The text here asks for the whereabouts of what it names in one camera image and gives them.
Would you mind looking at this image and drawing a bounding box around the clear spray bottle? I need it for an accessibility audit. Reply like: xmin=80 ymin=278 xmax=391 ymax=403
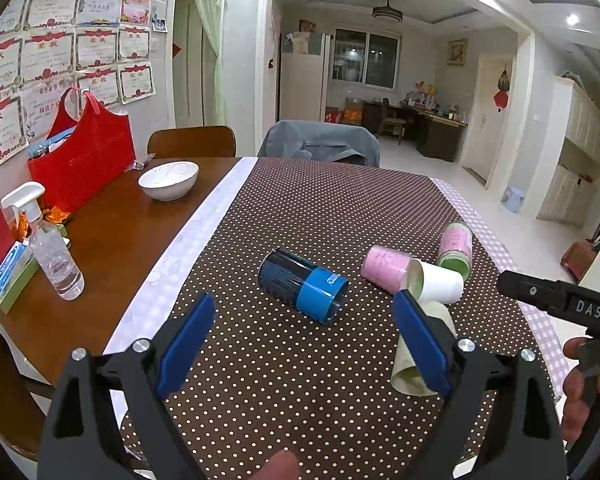
xmin=1 ymin=181 xmax=84 ymax=301

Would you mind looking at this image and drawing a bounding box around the pink white paper cup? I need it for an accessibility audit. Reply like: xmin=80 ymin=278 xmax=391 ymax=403
xmin=361 ymin=245 xmax=464 ymax=304

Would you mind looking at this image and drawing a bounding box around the operator thumb tip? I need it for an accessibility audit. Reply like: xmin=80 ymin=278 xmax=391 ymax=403
xmin=251 ymin=451 xmax=300 ymax=480

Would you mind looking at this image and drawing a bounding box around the dark wooden desk chair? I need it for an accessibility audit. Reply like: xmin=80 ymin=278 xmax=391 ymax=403
xmin=378 ymin=98 xmax=406 ymax=144

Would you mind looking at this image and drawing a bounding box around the red tote bag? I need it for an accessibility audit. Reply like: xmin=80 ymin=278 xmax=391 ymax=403
xmin=28 ymin=88 xmax=135 ymax=214

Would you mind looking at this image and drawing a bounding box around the green door curtain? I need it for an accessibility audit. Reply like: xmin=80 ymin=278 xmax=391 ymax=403
xmin=195 ymin=0 xmax=226 ymax=126

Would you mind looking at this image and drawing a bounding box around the white refrigerator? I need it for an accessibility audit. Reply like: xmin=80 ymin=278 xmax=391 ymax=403
xmin=278 ymin=32 xmax=332 ymax=122

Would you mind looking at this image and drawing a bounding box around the orange cardboard box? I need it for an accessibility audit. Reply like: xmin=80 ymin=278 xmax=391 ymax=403
xmin=341 ymin=98 xmax=364 ymax=126

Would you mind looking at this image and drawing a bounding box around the white wall cabinet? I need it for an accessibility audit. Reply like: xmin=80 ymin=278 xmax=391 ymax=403
xmin=536 ymin=76 xmax=600 ymax=228

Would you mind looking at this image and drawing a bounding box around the dark wooden desk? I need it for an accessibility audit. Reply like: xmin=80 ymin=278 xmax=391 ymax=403
xmin=362 ymin=101 xmax=468 ymax=162

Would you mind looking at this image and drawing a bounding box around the red door ornament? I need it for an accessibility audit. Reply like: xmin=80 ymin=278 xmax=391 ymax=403
xmin=493 ymin=70 xmax=510 ymax=112

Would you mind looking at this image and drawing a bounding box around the chair with grey cover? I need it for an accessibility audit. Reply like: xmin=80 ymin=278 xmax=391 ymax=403
xmin=258 ymin=119 xmax=380 ymax=168

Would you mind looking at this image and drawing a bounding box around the ceiling pendant lamp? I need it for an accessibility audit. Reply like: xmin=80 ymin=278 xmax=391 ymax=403
xmin=372 ymin=0 xmax=403 ymax=23

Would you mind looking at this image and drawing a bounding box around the small framed wall picture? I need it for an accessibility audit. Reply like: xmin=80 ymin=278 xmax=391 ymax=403
xmin=446 ymin=39 xmax=468 ymax=66

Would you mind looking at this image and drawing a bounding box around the pink green paper cup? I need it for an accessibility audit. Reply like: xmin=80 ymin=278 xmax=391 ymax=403
xmin=436 ymin=221 xmax=472 ymax=282

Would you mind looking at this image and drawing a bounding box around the green tray with packets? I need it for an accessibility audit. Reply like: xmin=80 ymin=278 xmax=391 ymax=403
xmin=0 ymin=242 xmax=38 ymax=314

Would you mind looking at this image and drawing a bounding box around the window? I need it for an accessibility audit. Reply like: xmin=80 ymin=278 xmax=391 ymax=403
xmin=332 ymin=28 xmax=401 ymax=89

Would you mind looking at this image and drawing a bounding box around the beige green paper cup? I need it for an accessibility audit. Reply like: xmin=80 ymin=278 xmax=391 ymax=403
xmin=391 ymin=290 xmax=456 ymax=396

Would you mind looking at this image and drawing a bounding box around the dark blue cylindrical cup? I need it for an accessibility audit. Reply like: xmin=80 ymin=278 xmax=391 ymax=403
xmin=258 ymin=247 xmax=349 ymax=325

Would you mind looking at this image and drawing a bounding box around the wooden chair back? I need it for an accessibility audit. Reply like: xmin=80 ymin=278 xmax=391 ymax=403
xmin=147 ymin=126 xmax=236 ymax=158

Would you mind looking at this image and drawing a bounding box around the operator right hand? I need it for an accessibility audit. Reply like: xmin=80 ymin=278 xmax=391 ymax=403
xmin=559 ymin=336 xmax=600 ymax=444

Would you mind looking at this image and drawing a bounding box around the white ceramic bowl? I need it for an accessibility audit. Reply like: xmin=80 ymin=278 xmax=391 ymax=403
xmin=138 ymin=160 xmax=199 ymax=202

